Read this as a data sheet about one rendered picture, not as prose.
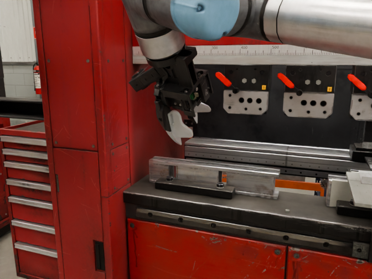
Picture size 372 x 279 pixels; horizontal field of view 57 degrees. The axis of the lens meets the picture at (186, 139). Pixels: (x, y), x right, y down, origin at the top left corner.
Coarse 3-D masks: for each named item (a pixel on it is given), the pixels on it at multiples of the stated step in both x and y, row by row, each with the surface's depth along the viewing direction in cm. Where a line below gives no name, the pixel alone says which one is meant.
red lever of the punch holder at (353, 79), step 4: (348, 76) 99; (352, 76) 99; (352, 80) 99; (356, 80) 99; (356, 84) 99; (360, 84) 99; (360, 88) 99; (364, 88) 99; (368, 92) 99; (368, 96) 100
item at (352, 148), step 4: (352, 144) 137; (356, 144) 132; (360, 144) 132; (352, 148) 131; (356, 148) 128; (360, 148) 127; (364, 148) 127; (368, 148) 126; (352, 152) 128; (356, 152) 127; (360, 152) 127; (364, 152) 126; (368, 152) 126; (352, 156) 128; (356, 156) 127; (360, 156) 127; (364, 156) 126; (368, 156) 126; (352, 160) 128; (356, 160) 128; (360, 160) 127; (364, 160) 127; (368, 160) 122; (368, 164) 117
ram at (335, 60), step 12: (132, 36) 124; (132, 48) 126; (144, 60) 125; (204, 60) 117; (216, 60) 116; (228, 60) 114; (240, 60) 113; (252, 60) 112; (264, 60) 110; (276, 60) 109; (288, 60) 108; (300, 60) 107; (312, 60) 105; (324, 60) 104; (336, 60) 103; (348, 60) 102; (360, 60) 101
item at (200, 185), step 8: (160, 184) 129; (168, 184) 128; (176, 184) 127; (184, 184) 126; (192, 184) 126; (200, 184) 126; (208, 184) 126; (184, 192) 126; (192, 192) 125; (200, 192) 124; (208, 192) 123; (216, 192) 121; (224, 192) 120; (232, 192) 121
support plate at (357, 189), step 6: (348, 174) 108; (354, 174) 108; (348, 180) 103; (354, 186) 98; (360, 186) 98; (366, 186) 98; (354, 192) 94; (360, 192) 94; (366, 192) 94; (354, 198) 90; (360, 198) 90; (366, 198) 90; (354, 204) 87; (360, 204) 87; (366, 204) 86
